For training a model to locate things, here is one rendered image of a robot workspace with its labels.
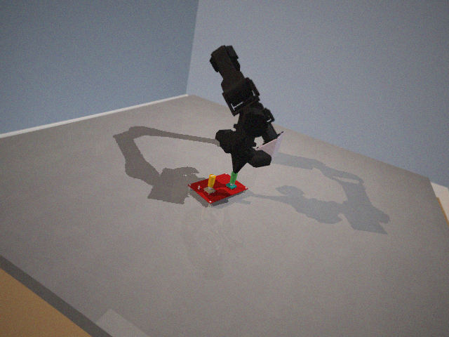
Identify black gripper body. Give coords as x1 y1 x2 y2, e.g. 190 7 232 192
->
215 122 272 168

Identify red plate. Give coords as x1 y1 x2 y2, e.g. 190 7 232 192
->
188 172 248 207

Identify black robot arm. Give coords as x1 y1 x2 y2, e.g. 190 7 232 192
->
210 45 280 154

